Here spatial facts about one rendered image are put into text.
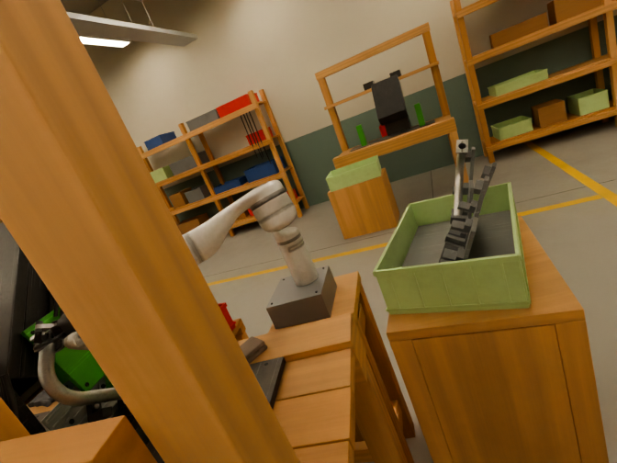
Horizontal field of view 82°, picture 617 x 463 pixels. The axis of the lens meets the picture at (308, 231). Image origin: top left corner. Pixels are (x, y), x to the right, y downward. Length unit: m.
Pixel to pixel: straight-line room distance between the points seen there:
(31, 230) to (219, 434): 0.25
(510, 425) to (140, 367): 1.21
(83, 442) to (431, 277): 0.93
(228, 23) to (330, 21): 1.73
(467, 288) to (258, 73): 5.85
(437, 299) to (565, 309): 0.32
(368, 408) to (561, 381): 0.55
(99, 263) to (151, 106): 7.49
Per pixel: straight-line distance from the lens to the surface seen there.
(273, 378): 1.01
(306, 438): 0.86
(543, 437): 1.46
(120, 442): 0.44
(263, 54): 6.55
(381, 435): 1.31
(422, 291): 1.16
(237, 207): 0.77
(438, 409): 1.37
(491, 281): 1.12
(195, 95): 7.22
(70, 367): 1.09
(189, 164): 6.88
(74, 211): 0.34
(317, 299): 1.19
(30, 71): 0.35
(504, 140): 5.63
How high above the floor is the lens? 1.47
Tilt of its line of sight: 16 degrees down
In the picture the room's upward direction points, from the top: 22 degrees counter-clockwise
